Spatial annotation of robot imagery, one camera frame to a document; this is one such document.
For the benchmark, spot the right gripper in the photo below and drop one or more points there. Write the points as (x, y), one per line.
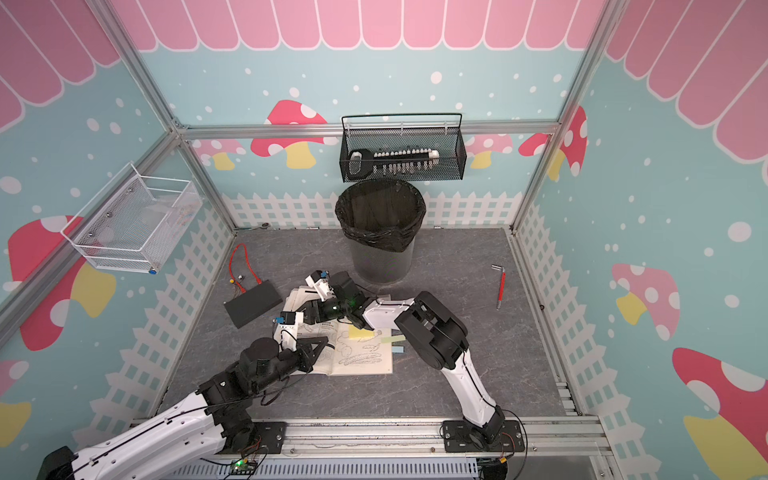
(318, 318)

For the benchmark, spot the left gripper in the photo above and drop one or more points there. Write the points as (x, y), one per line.
(306, 352)

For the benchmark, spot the sketch tutorial book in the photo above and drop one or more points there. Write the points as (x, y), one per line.
(342, 356)

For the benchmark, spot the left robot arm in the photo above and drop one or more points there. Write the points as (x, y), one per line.
(210, 420)

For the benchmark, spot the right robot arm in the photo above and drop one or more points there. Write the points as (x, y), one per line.
(432, 330)

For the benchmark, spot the black flat box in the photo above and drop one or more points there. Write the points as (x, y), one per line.
(253, 303)

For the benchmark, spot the mesh trash bin black bag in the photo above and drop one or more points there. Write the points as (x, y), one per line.
(381, 218)

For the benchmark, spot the small circuit board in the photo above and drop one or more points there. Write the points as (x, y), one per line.
(244, 467)

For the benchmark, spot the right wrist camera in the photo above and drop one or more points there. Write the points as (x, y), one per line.
(319, 282)

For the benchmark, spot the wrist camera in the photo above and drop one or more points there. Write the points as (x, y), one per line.
(319, 282)
(289, 319)

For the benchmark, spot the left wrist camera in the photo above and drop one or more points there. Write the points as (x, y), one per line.
(289, 319)

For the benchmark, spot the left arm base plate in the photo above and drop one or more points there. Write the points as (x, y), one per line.
(262, 436)

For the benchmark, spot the red handled hex key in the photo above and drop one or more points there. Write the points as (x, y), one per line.
(502, 283)

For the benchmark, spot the black wire wall basket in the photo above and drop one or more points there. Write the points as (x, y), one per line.
(434, 131)

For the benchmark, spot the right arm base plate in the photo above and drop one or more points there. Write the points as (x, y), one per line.
(459, 436)

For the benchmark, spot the white wire wall basket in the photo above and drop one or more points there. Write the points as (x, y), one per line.
(134, 223)

